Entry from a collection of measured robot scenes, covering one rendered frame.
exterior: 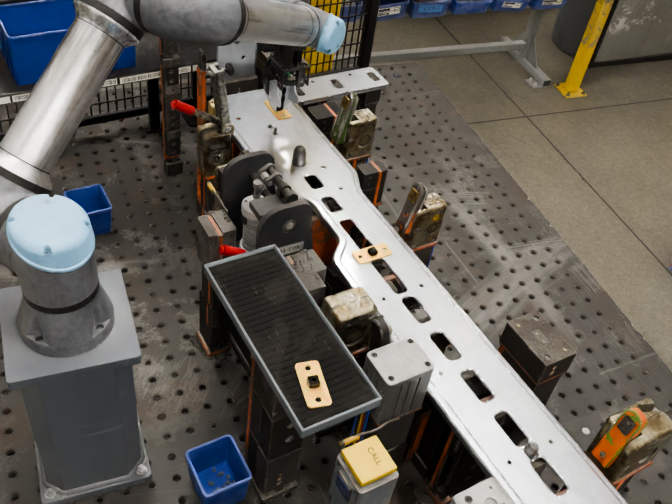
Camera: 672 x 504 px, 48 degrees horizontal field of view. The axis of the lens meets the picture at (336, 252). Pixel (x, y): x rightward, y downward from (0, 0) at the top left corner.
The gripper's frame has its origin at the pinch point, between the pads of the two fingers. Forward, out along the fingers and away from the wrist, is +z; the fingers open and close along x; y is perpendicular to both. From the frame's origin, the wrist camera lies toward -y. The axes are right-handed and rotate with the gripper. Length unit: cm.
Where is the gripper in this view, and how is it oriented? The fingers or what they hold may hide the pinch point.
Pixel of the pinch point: (278, 103)
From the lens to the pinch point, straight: 187.8
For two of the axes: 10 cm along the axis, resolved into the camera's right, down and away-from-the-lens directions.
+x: 8.6, -2.6, 4.3
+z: -1.3, 7.1, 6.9
